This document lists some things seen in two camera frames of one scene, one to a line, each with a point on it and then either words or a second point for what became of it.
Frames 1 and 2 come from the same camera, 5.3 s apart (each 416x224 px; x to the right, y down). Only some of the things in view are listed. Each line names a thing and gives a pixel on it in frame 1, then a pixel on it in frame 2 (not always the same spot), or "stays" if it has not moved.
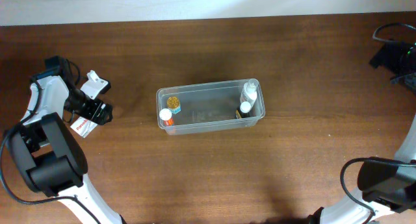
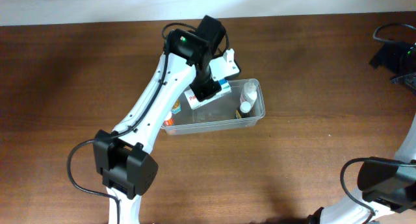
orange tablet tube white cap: [165, 114] stays
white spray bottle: [248, 95] stays
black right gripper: [379, 56] stays
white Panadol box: [83, 126] → [194, 103]
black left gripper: [98, 111] → [205, 89]
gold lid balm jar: [173, 104] stays
